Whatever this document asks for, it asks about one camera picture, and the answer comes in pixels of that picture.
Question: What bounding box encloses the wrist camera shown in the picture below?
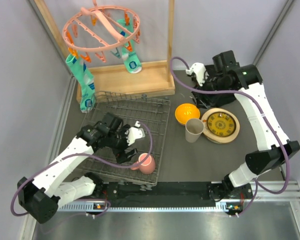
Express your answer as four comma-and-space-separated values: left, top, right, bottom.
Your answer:
185, 62, 206, 87
124, 121, 146, 146

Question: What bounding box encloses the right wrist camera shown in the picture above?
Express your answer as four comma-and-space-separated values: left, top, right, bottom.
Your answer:
185, 62, 206, 87

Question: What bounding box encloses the beige tumbler cup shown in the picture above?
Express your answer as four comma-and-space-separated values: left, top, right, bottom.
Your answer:
185, 118, 205, 143

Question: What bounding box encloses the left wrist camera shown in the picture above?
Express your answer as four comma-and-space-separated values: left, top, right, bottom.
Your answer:
124, 121, 146, 146

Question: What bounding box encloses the aluminium extrusion rail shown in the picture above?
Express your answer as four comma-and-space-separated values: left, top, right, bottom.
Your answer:
211, 181, 300, 213

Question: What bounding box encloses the yellow patterned small plate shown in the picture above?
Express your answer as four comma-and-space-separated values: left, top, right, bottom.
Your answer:
206, 111, 237, 138

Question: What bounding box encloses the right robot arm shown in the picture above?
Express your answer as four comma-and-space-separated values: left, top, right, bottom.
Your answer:
186, 50, 300, 198

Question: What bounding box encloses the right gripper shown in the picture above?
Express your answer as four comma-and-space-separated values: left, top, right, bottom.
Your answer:
191, 73, 230, 110

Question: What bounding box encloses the beige bird plate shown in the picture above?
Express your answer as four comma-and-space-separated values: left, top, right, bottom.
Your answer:
201, 108, 241, 144

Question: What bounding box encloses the mint green blue sock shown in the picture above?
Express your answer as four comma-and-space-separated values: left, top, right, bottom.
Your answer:
65, 54, 96, 113

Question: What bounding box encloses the black cloth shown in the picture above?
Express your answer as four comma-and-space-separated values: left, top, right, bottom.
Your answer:
191, 64, 238, 108

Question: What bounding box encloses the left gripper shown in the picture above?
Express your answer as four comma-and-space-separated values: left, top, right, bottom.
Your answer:
107, 124, 138, 163

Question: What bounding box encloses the yellow ribbed bowl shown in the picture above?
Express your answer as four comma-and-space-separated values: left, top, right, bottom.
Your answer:
174, 103, 201, 126

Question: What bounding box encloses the wooden stand tray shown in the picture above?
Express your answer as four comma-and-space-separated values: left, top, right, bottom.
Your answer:
29, 0, 176, 97

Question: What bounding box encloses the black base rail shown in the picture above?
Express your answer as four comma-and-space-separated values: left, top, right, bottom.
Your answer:
99, 181, 253, 208

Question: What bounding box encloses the pink round clothes hanger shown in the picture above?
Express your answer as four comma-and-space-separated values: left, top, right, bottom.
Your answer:
61, 0, 141, 63

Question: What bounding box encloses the pink mug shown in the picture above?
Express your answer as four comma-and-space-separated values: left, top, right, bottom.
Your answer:
130, 153, 156, 175

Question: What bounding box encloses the grey wire dish rack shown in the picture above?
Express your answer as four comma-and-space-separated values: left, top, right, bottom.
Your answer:
75, 91, 171, 191

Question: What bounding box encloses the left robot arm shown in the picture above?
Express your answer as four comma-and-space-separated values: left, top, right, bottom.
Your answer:
14, 112, 145, 224

